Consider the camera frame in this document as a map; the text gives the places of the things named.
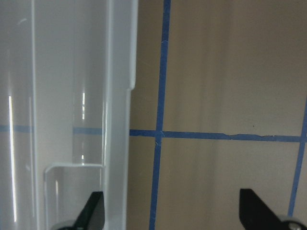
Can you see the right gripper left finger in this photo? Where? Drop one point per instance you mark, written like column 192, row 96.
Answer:
column 91, row 217

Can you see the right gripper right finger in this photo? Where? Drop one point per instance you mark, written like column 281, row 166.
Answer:
column 254, row 214

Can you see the clear plastic box lid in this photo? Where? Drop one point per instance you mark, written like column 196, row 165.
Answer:
column 67, row 69

